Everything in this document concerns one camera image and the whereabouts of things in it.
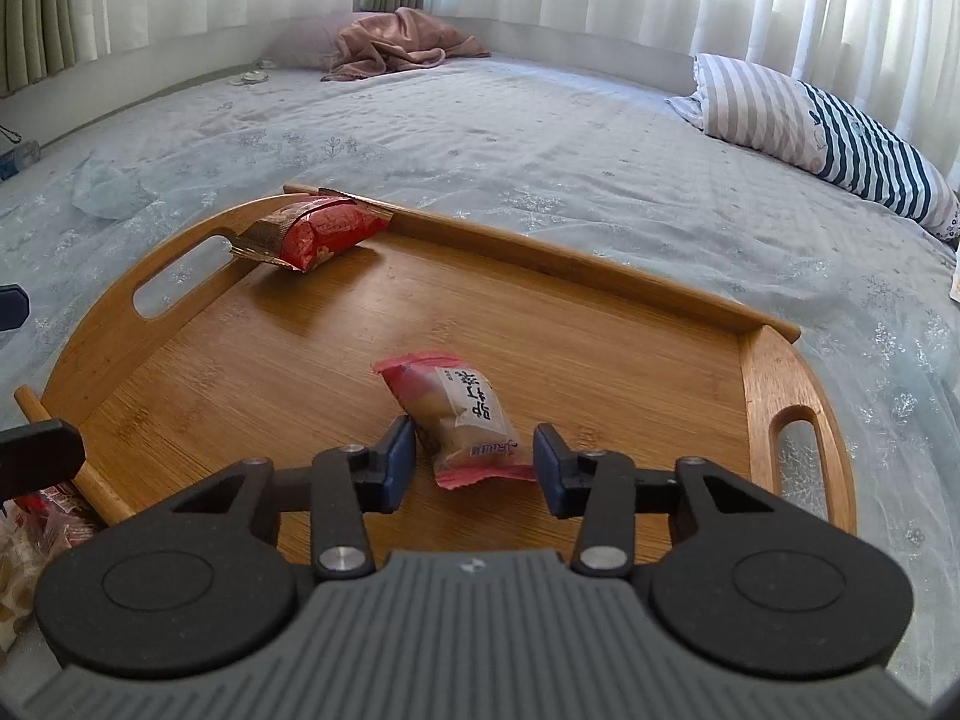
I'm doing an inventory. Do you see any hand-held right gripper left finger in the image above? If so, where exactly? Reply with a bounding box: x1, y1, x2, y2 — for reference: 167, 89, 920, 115
171, 416, 418, 582

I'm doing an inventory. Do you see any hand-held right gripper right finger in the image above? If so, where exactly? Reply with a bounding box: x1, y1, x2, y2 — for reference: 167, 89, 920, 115
532, 424, 782, 580

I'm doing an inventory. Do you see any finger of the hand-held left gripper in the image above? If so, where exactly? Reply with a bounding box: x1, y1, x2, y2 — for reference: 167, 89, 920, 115
0, 421, 86, 505
0, 284, 30, 332

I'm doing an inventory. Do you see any pink snack packet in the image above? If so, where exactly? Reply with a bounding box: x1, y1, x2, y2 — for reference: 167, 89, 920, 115
372, 350, 538, 493

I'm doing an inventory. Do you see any wooden tray with handles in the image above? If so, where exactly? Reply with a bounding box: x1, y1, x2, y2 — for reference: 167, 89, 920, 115
13, 184, 857, 563

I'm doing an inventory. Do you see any red white-print snack packet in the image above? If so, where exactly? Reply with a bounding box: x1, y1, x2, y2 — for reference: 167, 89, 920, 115
13, 486, 100, 557

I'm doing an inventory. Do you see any beige snack packet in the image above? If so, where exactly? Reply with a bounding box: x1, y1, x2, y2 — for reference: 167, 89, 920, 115
0, 517, 47, 653

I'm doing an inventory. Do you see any clear plastic bottle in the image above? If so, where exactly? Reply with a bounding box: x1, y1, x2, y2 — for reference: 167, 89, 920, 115
0, 139, 41, 181

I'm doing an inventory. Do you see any clear plastic bag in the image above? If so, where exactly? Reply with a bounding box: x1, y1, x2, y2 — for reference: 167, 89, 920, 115
70, 156, 156, 221

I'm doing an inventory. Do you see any light blue bedspread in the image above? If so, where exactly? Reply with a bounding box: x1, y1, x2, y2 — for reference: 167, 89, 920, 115
0, 52, 960, 698

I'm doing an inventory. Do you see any lilac pillow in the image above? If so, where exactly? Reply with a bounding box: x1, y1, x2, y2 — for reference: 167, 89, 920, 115
259, 11, 361, 70

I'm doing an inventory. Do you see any pink blanket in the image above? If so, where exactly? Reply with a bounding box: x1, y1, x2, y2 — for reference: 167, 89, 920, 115
321, 7, 492, 83

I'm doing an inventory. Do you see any striped pillow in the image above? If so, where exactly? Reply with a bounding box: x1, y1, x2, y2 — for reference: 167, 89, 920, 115
666, 52, 960, 245

